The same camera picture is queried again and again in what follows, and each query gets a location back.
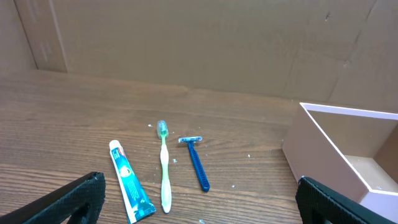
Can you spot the teal toothpaste tube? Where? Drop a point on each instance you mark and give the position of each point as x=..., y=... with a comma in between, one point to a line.
x=137, y=203

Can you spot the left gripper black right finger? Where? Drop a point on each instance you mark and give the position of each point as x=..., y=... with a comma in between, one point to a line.
x=319, y=204

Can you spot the green toothbrush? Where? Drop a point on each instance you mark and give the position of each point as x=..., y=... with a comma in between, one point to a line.
x=166, y=193

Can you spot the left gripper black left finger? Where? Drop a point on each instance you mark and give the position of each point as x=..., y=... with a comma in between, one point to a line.
x=79, y=202

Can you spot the pink open box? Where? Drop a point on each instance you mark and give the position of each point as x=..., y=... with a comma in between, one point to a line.
x=352, y=151

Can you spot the blue disposable razor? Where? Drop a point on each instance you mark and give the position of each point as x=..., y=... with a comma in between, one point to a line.
x=201, y=174

